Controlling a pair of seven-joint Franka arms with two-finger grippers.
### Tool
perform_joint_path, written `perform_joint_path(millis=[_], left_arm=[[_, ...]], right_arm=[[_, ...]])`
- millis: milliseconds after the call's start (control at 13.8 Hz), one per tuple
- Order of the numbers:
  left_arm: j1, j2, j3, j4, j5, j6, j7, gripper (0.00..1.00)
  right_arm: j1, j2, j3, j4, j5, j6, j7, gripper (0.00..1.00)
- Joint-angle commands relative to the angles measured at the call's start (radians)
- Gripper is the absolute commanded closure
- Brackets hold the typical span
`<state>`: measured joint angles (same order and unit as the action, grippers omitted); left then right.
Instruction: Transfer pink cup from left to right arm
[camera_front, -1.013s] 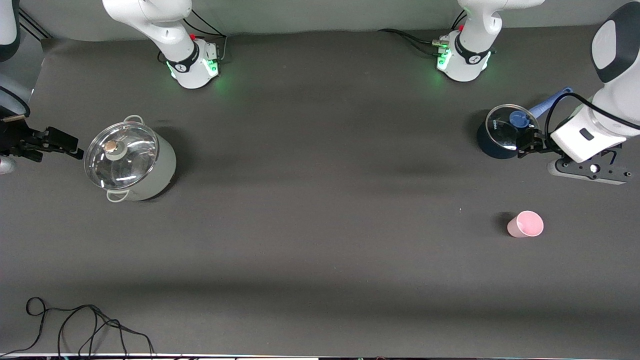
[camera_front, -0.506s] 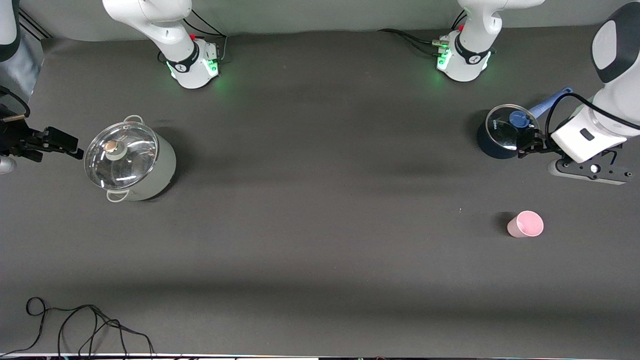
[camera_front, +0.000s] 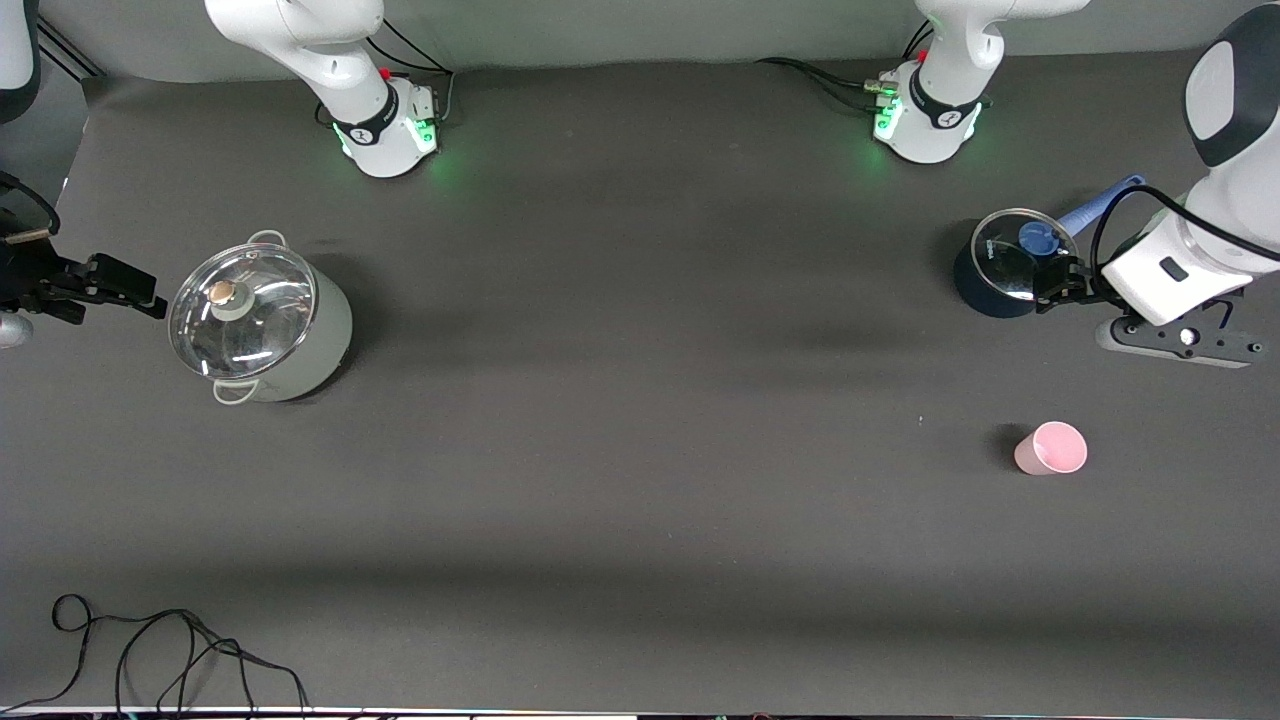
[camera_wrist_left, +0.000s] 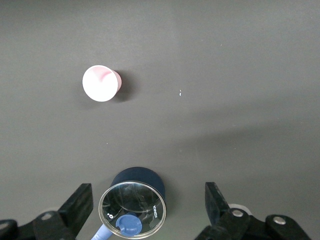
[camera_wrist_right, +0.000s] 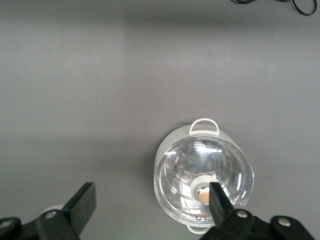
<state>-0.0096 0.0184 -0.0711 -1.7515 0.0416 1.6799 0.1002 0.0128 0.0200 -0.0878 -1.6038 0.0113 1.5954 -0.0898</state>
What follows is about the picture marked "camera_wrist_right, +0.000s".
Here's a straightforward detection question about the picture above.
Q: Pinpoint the loose black cable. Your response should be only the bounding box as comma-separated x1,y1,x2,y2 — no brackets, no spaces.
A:
229,0,318,16

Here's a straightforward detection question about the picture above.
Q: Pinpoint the large glass pot lid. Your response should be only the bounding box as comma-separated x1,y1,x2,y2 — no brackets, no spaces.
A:
153,134,254,224

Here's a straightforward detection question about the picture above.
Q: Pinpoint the pale grey-green stockpot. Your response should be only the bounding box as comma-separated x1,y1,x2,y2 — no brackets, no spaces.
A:
153,117,255,236

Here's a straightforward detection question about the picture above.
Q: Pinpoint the dark grey table mat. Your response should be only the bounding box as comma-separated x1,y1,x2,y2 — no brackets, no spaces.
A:
0,0,320,240

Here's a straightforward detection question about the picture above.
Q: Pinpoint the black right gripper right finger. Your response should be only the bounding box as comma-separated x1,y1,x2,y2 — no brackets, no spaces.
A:
199,181,316,240

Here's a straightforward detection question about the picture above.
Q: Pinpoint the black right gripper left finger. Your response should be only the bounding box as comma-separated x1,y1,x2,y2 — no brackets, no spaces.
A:
0,181,97,240

